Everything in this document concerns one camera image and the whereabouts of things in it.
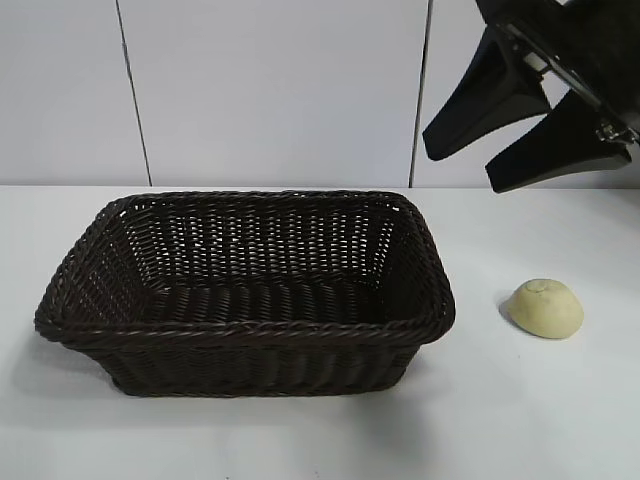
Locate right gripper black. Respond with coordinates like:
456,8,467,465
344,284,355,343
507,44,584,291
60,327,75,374
421,0,640,195

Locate pale yellow egg yolk pastry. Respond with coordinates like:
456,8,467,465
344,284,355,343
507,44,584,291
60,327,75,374
507,278,585,342

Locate dark brown wicker basket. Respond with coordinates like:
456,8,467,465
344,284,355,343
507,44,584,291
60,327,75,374
33,189,457,400

